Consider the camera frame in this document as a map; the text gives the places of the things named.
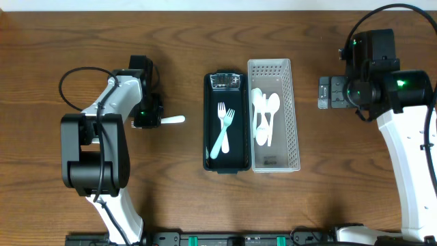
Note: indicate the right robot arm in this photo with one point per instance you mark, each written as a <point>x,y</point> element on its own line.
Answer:
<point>401,104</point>

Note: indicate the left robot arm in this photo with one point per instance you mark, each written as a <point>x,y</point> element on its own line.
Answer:
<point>95,161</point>

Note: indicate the white fork pointing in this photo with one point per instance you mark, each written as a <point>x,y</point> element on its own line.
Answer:
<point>173,120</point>

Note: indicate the white spoon long diagonal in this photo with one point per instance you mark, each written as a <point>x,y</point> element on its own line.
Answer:
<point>273,105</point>

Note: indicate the mint green plastic fork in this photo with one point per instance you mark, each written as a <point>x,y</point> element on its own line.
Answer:
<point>227,122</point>

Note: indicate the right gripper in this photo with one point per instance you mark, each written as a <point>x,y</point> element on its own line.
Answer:
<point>336,83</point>

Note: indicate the white spoon small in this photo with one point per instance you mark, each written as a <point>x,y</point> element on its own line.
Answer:
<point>257,98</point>

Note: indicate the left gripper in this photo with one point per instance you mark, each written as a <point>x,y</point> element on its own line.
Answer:
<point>147,119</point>

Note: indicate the black plastic basket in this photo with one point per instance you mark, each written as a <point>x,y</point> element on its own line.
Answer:
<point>224,90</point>

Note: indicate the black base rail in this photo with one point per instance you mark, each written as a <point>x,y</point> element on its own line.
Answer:
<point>235,239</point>

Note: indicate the clear plastic basket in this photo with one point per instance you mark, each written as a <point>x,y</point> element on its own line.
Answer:
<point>275,76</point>

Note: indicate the white spoon bowl down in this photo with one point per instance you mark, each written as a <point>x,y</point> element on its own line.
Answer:
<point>262,130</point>

